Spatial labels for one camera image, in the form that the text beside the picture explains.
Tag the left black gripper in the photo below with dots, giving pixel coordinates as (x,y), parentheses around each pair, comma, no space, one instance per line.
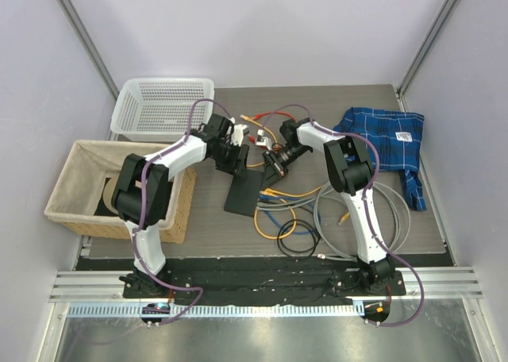
(237,165)

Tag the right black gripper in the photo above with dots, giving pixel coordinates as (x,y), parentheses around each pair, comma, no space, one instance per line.
(275,163)

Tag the black network switch box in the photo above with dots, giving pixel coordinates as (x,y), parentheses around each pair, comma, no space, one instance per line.
(244,193)

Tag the blue plaid cloth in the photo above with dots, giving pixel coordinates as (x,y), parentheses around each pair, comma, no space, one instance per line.
(397,137)

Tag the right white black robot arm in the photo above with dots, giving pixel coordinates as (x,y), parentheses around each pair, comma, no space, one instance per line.
(350,173)

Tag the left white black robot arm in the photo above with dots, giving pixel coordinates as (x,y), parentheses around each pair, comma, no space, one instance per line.
(142,194)

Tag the white perforated plastic basket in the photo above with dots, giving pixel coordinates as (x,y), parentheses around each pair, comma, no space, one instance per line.
(159,109)

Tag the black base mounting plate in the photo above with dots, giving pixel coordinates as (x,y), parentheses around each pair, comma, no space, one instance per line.
(240,273)

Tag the brown tape roll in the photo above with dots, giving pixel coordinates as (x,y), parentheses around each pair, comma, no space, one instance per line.
(107,193)

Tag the wicker basket with liner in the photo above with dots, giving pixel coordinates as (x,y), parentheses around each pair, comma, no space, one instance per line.
(81,183)

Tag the aluminium frame rail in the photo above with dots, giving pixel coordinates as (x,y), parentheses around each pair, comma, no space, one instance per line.
(267,287)

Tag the white slotted cable duct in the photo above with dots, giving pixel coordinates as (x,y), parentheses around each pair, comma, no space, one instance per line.
(155,310)

